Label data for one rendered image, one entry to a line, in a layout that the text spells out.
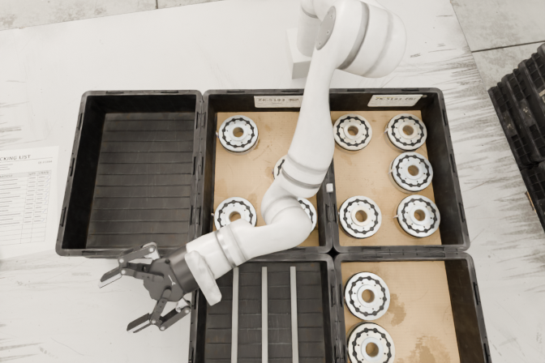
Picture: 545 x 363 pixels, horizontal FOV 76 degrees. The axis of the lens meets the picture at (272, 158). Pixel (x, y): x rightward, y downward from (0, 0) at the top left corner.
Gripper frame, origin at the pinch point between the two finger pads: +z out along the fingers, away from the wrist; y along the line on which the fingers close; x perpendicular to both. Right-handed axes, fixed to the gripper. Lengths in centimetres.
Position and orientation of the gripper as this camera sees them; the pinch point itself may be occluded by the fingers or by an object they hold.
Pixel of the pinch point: (117, 305)
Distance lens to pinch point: 67.1
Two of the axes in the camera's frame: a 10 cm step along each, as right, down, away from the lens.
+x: 2.3, 1.4, -9.6
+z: -8.9, 4.4, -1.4
